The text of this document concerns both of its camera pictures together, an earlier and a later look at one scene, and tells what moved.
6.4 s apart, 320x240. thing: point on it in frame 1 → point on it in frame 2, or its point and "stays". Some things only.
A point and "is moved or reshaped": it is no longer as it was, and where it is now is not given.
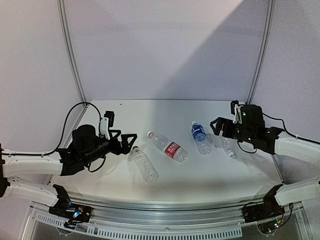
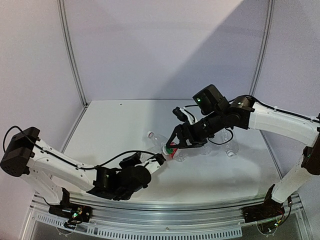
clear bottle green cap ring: x=149 y=172 is moved or reshaped
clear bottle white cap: x=230 y=146 stays
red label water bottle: x=169 y=147 stays
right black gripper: x=220 y=121 → x=179 y=130
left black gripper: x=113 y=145 → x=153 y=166
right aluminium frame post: x=268 y=21 stays
